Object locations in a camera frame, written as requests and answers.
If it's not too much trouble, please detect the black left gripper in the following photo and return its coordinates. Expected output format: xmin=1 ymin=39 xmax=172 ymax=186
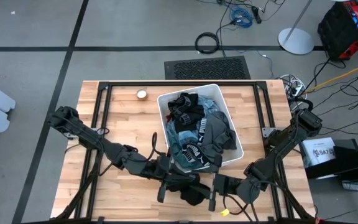
xmin=147 ymin=154 xmax=200 ymax=203

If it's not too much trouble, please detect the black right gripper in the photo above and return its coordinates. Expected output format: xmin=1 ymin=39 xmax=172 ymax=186
xmin=197 ymin=173 xmax=247 ymax=212

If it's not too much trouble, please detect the plain black garment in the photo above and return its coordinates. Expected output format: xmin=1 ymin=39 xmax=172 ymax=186
xmin=166 ymin=174 xmax=213 ymax=207

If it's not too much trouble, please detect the white-banded Puma underwear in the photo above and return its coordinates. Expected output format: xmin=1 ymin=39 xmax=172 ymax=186
xmin=178 ymin=141 xmax=224 ymax=171

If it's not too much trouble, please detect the pile of dark clothes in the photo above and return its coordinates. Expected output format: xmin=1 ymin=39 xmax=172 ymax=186
xmin=165 ymin=95 xmax=229 ymax=172

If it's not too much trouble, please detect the dark grey garment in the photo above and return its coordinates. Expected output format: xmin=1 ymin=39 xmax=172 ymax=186
xmin=197 ymin=110 xmax=238 ymax=156

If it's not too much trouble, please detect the black Puma waistband underwear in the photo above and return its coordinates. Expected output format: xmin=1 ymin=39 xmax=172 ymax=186
xmin=167 ymin=92 xmax=206 ymax=134

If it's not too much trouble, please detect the white perforated plastic laundry basket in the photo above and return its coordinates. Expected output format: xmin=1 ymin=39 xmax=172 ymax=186
xmin=156 ymin=83 xmax=245 ymax=174

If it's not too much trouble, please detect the tape roll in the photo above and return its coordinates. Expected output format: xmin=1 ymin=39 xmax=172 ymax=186
xmin=135 ymin=88 xmax=149 ymax=101

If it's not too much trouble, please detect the black perforated panel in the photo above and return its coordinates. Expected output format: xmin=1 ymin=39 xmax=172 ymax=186
xmin=163 ymin=55 xmax=252 ymax=80

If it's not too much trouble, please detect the white printed box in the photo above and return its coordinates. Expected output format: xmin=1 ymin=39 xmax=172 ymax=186
xmin=300 ymin=136 xmax=337 ymax=168

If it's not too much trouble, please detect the white power strip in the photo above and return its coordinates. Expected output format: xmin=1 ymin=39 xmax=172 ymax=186
xmin=280 ymin=73 xmax=308 ymax=105

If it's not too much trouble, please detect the black beam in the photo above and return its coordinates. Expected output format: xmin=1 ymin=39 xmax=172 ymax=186
xmin=303 ymin=144 xmax=358 ymax=180

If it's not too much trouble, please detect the grey round-base stand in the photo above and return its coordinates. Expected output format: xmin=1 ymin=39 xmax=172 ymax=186
xmin=277 ymin=0 xmax=315 ymax=56

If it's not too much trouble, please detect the black power strip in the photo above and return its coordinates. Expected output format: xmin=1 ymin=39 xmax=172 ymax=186
xmin=252 ymin=6 xmax=262 ymax=24

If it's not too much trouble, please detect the black and red case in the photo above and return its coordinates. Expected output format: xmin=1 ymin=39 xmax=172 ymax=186
xmin=317 ymin=0 xmax=358 ymax=62

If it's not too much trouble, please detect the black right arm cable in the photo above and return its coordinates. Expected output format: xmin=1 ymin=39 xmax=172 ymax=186
xmin=222 ymin=192 xmax=253 ymax=216

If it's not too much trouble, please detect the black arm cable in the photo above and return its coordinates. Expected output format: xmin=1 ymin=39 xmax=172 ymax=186
xmin=222 ymin=192 xmax=253 ymax=216
xmin=149 ymin=131 xmax=169 ymax=156

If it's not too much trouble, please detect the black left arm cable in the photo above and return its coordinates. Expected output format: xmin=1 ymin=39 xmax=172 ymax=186
xmin=149 ymin=131 xmax=169 ymax=156

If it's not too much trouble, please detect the black metal table frame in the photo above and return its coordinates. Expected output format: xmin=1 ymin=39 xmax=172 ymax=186
xmin=54 ymin=80 xmax=318 ymax=224

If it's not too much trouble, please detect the black coiled cable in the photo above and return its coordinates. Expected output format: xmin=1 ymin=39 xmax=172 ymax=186
xmin=195 ymin=32 xmax=221 ymax=55

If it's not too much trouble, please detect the yellow cable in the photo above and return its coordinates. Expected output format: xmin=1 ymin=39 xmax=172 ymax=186
xmin=303 ymin=58 xmax=358 ymax=95

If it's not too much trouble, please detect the blue coiled cable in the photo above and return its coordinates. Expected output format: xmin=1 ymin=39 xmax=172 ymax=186
xmin=229 ymin=6 xmax=254 ymax=29

